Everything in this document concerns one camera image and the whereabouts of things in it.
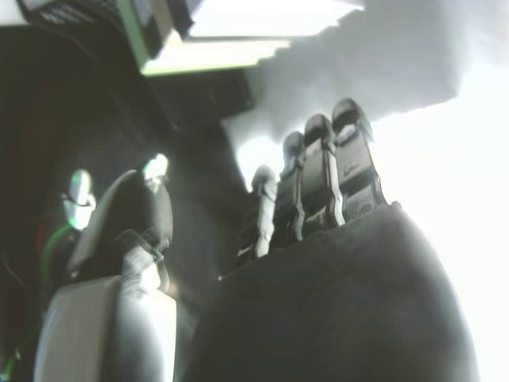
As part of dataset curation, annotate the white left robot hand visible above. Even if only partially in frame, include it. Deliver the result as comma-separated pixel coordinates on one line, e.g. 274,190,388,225
33,97,480,382

